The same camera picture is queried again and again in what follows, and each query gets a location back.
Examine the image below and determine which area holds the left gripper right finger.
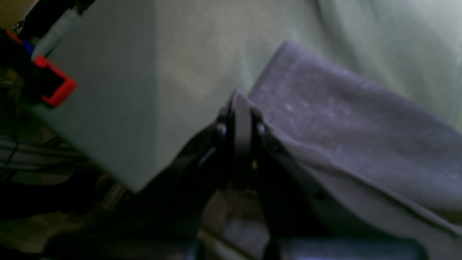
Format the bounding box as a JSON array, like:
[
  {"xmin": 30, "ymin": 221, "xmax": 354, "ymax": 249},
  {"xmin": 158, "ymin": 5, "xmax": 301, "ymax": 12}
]
[{"xmin": 235, "ymin": 92, "xmax": 426, "ymax": 260}]

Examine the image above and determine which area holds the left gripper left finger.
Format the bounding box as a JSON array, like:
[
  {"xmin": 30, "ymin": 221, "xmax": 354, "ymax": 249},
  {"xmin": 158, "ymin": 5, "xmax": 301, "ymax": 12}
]
[{"xmin": 47, "ymin": 108, "xmax": 229, "ymax": 260}]

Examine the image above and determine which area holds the grey t-shirt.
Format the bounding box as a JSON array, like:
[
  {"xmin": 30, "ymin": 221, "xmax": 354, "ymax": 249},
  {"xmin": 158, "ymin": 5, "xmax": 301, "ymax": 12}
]
[{"xmin": 232, "ymin": 43, "xmax": 462, "ymax": 260}]

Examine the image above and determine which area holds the light green table cloth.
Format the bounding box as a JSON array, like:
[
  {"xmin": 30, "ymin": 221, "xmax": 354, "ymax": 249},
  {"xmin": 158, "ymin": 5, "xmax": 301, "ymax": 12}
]
[{"xmin": 29, "ymin": 0, "xmax": 461, "ymax": 191}]

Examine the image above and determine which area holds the red clamp at left corner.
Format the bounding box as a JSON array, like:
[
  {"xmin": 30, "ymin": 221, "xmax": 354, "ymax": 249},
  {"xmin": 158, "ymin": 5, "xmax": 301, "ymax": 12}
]
[{"xmin": 0, "ymin": 29, "xmax": 77, "ymax": 108}]

